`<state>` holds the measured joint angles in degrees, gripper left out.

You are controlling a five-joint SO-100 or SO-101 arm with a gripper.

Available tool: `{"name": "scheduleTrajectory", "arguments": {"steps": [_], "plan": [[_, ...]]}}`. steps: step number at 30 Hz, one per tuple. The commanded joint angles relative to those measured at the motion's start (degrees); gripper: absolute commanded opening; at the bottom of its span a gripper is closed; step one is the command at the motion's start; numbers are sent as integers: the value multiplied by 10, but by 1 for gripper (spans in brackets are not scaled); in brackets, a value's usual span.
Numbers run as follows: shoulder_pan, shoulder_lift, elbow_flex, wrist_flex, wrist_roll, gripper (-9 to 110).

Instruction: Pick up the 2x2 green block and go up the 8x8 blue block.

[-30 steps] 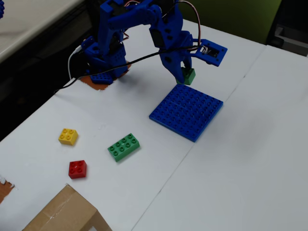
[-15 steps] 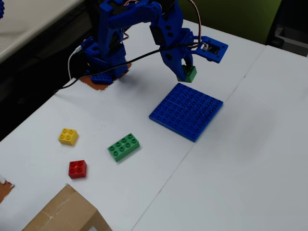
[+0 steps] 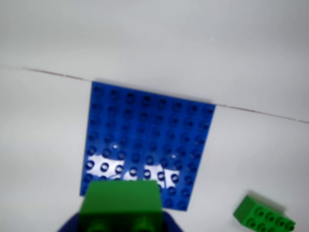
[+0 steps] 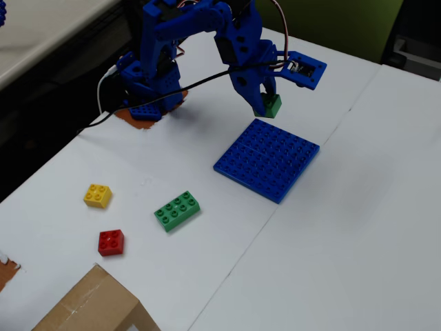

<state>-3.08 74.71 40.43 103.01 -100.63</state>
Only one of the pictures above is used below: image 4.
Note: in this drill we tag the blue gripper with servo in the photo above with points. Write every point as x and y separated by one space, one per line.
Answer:
245 83

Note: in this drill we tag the green 2x2 building block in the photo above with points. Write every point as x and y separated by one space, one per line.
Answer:
273 105

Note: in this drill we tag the blue 3D-printed robot arm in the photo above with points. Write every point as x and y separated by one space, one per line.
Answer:
155 51

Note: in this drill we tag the green 2x4 building block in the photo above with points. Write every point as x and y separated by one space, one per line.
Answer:
176 211

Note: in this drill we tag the yellow 2x2 building block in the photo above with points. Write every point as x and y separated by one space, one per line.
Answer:
97 196

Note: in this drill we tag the red 2x2 building block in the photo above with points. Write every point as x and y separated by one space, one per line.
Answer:
111 243

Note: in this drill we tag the blue 8x8 studded baseplate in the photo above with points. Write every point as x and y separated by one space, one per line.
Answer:
265 158

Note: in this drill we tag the brown board under robot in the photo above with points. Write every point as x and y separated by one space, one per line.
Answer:
138 123

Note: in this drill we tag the black and grey background bin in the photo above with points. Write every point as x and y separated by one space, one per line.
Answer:
413 51

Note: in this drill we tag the white background table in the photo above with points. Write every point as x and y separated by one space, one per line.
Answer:
51 27

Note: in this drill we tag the blue beaded object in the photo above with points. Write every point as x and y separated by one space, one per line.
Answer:
2 12

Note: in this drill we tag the brown cardboard box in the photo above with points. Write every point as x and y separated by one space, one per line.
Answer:
96 303

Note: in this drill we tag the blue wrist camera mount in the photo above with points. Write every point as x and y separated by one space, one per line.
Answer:
305 70

